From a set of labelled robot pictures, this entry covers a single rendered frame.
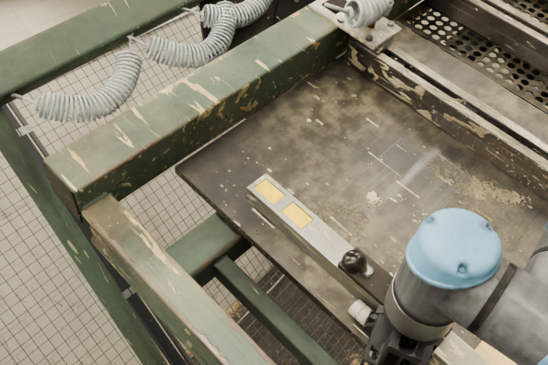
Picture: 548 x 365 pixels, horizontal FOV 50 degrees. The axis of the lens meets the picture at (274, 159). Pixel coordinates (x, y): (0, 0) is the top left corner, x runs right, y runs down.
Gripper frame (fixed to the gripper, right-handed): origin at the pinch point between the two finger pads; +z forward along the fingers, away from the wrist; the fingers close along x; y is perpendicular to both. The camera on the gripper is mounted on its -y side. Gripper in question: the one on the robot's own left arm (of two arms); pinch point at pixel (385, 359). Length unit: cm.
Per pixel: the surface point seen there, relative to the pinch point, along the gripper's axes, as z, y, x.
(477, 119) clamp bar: 5, -57, 3
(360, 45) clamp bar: 5, -67, -25
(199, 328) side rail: 7.1, 4.4, -26.7
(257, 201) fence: 9.4, -22.2, -29.2
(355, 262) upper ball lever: -3.6, -10.4, -8.5
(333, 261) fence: 8.1, -15.9, -12.4
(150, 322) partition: 188, -53, -91
